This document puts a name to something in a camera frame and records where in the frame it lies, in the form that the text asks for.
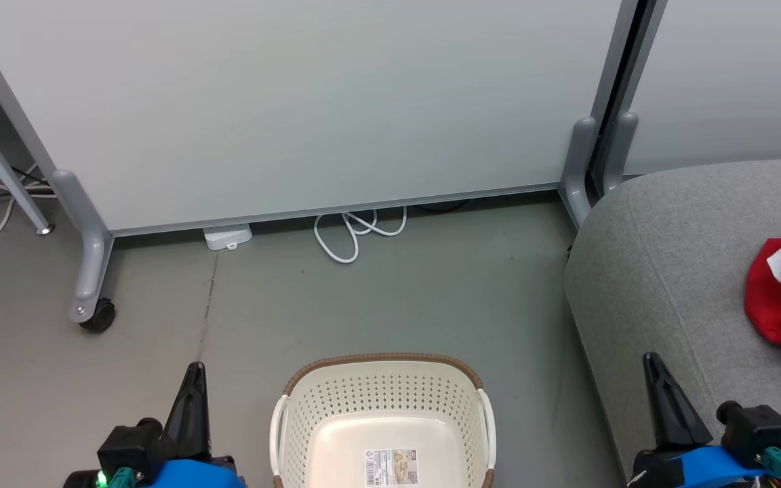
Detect cream perforated laundry basket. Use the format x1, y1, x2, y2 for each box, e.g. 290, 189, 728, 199
268, 352, 498, 488

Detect wide white partition panel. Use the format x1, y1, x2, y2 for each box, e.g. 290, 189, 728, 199
0, 0, 639, 238

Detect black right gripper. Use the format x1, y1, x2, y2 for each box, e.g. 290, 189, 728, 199
643, 352, 781, 451

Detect white power strip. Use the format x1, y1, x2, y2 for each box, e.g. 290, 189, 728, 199
203, 224, 254, 251

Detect black caster wheel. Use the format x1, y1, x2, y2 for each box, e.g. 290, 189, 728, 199
79, 298, 117, 333

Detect grey fabric sofa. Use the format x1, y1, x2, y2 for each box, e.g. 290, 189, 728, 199
565, 157, 781, 488

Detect paper label in basket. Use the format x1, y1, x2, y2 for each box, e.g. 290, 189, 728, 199
363, 449, 420, 487

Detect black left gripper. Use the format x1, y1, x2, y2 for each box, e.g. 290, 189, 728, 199
62, 361, 212, 488

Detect grey partition leg with caster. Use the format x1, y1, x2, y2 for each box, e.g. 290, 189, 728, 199
52, 169, 115, 323

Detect coiled white cable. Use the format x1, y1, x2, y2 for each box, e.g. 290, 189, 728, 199
314, 207, 408, 264

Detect narrow white partition panel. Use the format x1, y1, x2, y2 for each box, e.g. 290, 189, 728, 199
624, 0, 781, 176

